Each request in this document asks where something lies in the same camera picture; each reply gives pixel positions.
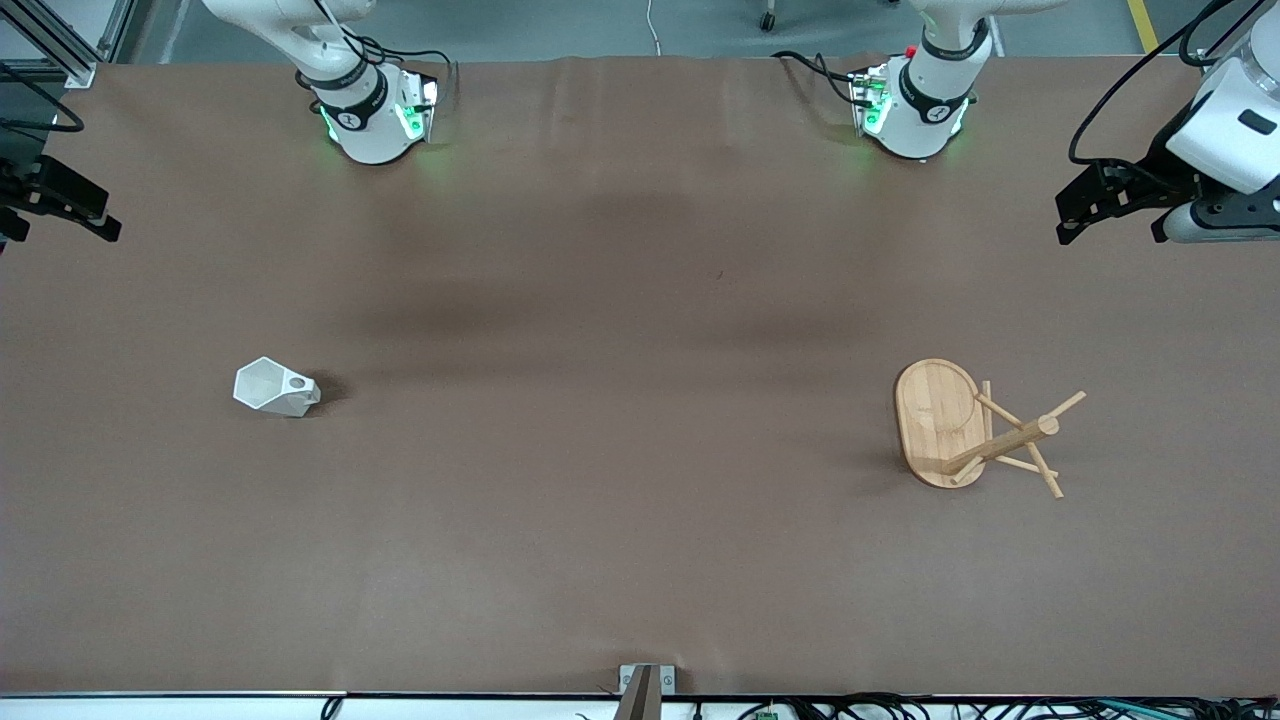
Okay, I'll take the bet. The white faceted cup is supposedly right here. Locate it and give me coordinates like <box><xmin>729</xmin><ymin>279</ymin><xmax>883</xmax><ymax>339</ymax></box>
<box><xmin>233</xmin><ymin>357</ymin><xmax>323</xmax><ymax>418</ymax></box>

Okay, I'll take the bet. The wooden cup rack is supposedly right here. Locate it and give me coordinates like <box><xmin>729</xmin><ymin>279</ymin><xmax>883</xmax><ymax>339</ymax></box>
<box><xmin>893</xmin><ymin>358</ymin><xmax>1088</xmax><ymax>499</ymax></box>

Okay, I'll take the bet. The brown table cover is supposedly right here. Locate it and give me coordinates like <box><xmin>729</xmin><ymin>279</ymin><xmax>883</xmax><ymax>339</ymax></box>
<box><xmin>0</xmin><ymin>55</ymin><xmax>1280</xmax><ymax>698</ymax></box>

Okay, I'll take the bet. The black cable with grey connector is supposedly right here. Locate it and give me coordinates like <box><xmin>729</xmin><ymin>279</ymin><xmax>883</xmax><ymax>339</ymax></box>
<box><xmin>1178</xmin><ymin>0</ymin><xmax>1263</xmax><ymax>69</ymax></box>

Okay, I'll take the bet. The aluminium frame profile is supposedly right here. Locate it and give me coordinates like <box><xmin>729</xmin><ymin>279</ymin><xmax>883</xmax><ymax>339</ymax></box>
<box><xmin>0</xmin><ymin>0</ymin><xmax>136</xmax><ymax>89</ymax></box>

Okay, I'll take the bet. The black left arm base cable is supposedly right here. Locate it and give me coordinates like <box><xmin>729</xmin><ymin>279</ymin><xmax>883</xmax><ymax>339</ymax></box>
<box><xmin>773</xmin><ymin>50</ymin><xmax>863</xmax><ymax>107</ymax></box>

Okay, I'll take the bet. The black arm base cable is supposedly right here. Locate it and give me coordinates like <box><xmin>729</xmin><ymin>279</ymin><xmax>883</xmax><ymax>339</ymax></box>
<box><xmin>773</xmin><ymin>50</ymin><xmax>863</xmax><ymax>107</ymax></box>
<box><xmin>345</xmin><ymin>35</ymin><xmax>459</xmax><ymax>96</ymax></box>

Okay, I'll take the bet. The black right arm base cable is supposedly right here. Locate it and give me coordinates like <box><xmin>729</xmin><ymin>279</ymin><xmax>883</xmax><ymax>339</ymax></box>
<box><xmin>345</xmin><ymin>35</ymin><xmax>459</xmax><ymax>96</ymax></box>

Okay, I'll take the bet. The black cable bundle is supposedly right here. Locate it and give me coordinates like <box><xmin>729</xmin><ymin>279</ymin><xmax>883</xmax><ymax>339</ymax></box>
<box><xmin>735</xmin><ymin>692</ymin><xmax>1280</xmax><ymax>720</ymax></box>

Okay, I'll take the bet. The grey metal bracket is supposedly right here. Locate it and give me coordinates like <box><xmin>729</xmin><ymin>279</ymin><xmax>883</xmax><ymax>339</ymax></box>
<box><xmin>618</xmin><ymin>664</ymin><xmax>677</xmax><ymax>696</ymax></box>

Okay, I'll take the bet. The dark camera mount pole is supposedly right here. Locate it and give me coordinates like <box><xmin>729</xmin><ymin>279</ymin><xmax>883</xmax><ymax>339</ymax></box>
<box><xmin>612</xmin><ymin>665</ymin><xmax>663</xmax><ymax>720</ymax></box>

